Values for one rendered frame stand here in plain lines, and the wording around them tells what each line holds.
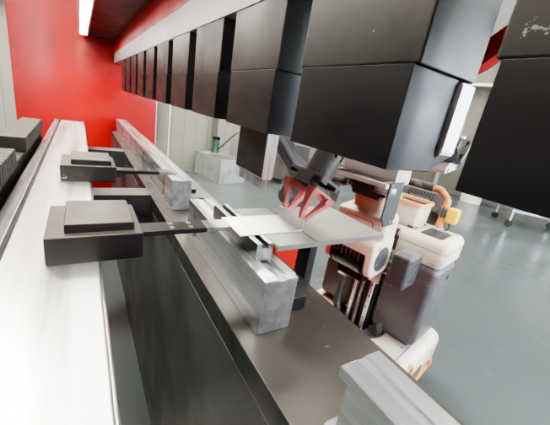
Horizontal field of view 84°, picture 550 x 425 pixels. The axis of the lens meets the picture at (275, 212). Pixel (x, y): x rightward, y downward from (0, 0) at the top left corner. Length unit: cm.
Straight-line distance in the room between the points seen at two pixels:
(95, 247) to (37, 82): 222
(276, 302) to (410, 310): 111
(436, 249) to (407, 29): 119
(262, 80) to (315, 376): 41
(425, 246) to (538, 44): 123
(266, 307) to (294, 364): 9
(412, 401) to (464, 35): 32
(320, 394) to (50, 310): 32
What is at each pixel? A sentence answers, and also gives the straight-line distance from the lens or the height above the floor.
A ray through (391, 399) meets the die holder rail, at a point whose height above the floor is 97.
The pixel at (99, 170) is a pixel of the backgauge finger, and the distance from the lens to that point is 81.
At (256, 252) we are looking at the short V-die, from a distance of 50.
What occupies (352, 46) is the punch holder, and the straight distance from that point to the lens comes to 32.
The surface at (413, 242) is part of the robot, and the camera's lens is 144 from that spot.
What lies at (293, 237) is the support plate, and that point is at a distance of 54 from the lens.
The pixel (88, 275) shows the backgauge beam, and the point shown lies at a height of 98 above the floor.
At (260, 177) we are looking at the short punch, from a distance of 49.
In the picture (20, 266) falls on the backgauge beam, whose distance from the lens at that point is 47.
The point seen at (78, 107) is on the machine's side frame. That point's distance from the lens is 262.
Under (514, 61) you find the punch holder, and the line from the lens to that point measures 23.
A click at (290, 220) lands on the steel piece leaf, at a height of 101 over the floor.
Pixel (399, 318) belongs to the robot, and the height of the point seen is 41.
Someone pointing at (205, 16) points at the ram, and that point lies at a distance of 71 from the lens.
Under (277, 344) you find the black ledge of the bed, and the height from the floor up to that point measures 87.
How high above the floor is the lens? 121
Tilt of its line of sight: 18 degrees down
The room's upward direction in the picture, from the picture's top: 10 degrees clockwise
